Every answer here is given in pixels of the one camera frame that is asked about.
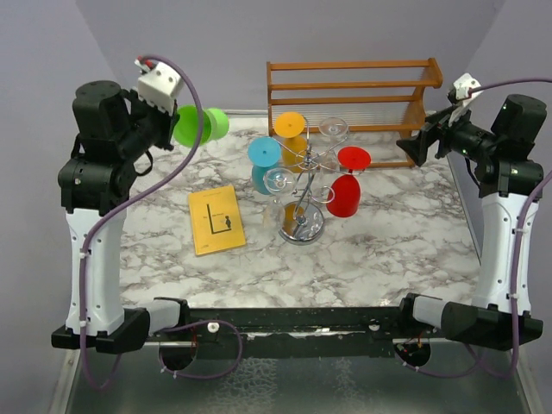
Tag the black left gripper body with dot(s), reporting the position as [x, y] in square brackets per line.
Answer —
[151, 126]

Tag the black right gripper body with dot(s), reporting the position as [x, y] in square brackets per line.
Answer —
[463, 137]

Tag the clear wine glass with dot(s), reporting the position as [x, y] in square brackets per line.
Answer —
[336, 130]

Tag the red plastic wine glass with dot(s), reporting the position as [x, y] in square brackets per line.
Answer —
[344, 201]

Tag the blue plastic wine glass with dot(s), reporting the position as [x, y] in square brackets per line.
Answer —
[264, 153]

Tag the yellow plastic wine glass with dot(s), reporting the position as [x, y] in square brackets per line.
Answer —
[289, 127]

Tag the clear champagne flute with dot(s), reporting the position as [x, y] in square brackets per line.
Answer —
[279, 182]

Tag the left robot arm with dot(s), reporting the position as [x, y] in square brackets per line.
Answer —
[115, 128]

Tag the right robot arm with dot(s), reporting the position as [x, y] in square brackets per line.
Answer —
[509, 193]

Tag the wooden slatted rack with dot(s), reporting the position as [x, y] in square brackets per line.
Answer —
[378, 96]

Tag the chrome wine glass rack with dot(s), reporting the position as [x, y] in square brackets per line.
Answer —
[304, 220]

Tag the yellow book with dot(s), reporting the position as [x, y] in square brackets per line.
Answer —
[216, 220]

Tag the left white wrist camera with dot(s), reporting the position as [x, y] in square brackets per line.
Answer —
[158, 85]

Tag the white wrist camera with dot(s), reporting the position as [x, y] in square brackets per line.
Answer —
[461, 96]
[158, 85]

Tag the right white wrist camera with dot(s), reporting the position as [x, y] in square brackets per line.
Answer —
[461, 96]

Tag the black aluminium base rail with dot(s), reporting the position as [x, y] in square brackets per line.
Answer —
[282, 333]

